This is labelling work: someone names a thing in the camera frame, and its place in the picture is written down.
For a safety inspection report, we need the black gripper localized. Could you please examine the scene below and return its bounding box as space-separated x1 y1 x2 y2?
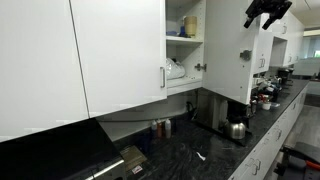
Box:
244 0 292 30

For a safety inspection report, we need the steel coffee carafe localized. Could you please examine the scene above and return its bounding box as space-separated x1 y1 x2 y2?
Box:
223 116 247 140

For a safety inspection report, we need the white paper scrap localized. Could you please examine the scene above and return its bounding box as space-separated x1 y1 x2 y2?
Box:
196 152 206 161

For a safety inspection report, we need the white squeeze bottle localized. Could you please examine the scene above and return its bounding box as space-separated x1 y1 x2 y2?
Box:
165 119 171 139

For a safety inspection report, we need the white lower cabinet front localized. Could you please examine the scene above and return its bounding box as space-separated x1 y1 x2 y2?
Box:
228 86 308 180

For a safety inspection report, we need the red sauce bottle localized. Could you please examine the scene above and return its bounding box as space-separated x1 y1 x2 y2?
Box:
157 121 162 138

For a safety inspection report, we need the clear plastic bag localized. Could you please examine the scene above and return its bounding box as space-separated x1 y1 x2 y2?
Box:
166 58 185 80

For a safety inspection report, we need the black microwave oven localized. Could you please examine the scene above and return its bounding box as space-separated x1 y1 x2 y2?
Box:
0 119 126 180

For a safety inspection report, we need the white cabinet door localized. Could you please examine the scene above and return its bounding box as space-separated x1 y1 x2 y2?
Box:
202 0 257 104
70 0 167 117
0 0 88 142

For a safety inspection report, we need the white bowl on counter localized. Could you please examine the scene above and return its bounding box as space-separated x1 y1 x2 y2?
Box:
262 102 271 110

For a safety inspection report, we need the tan ceramic cup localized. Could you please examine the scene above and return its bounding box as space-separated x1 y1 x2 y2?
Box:
184 16 197 36

